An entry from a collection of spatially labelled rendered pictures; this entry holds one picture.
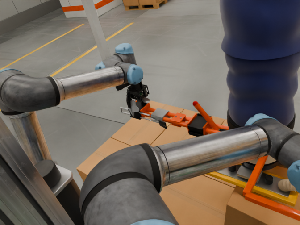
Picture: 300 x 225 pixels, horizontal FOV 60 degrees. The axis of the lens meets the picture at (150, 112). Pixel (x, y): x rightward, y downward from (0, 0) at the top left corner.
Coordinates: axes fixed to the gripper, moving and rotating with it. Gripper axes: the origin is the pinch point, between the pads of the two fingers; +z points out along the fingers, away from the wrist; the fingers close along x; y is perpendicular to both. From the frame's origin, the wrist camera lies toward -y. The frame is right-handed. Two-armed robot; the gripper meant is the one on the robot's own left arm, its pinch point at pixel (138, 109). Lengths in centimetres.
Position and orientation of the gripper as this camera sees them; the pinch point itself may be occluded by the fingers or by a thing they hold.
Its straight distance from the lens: 135.4
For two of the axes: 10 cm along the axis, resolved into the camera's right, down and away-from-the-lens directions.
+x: 5.7, -5.8, 5.9
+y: 8.0, 2.1, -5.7
